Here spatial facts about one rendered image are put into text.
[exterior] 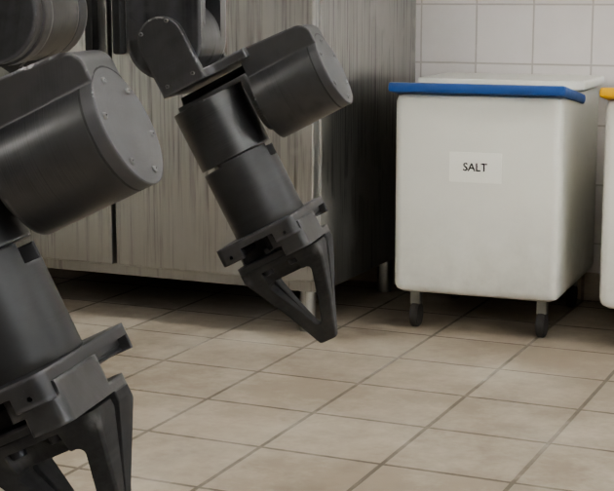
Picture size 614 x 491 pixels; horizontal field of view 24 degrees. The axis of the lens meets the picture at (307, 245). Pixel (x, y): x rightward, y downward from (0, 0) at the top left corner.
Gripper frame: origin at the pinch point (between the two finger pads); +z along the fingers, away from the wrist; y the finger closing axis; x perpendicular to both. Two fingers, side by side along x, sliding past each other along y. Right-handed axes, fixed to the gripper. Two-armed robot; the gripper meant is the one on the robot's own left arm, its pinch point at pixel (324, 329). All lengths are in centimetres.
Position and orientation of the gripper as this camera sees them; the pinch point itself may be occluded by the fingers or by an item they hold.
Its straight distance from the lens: 108.1
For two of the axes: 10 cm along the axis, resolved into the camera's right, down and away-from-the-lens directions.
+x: -8.6, 4.2, 2.8
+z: 4.5, 8.9, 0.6
